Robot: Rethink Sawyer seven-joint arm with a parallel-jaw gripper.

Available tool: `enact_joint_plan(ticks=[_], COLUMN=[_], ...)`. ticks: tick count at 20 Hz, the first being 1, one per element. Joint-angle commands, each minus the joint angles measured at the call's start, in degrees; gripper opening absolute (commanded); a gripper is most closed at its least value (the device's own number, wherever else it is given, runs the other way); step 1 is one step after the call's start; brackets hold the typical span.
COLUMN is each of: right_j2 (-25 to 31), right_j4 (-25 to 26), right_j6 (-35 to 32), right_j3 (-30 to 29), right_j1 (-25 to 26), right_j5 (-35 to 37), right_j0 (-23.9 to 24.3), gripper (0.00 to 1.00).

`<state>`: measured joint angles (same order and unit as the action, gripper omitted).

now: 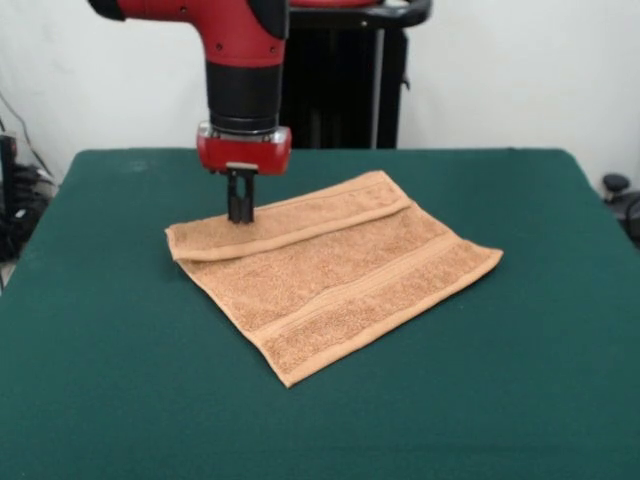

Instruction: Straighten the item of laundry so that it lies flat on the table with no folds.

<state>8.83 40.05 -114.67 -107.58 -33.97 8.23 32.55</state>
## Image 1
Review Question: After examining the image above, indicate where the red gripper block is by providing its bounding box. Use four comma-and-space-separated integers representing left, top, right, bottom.
195, 121, 293, 226

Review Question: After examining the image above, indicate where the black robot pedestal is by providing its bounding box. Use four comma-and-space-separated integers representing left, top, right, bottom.
277, 0, 432, 150

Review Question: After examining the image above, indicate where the black office chair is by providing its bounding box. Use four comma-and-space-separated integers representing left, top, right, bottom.
601, 172, 640, 249

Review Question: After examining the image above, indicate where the tan terry towel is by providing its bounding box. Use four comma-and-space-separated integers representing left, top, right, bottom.
164, 169, 505, 390

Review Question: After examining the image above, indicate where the black electronics box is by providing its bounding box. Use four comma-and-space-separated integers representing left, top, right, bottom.
0, 132, 21, 216

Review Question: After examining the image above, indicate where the grey cable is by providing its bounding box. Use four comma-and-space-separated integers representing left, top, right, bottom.
0, 92, 57, 182

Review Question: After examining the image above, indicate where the black cable bundle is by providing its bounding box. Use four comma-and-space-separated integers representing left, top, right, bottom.
12, 163, 57, 204

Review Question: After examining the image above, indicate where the dark green table cloth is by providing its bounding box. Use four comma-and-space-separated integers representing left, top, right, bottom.
0, 146, 640, 480

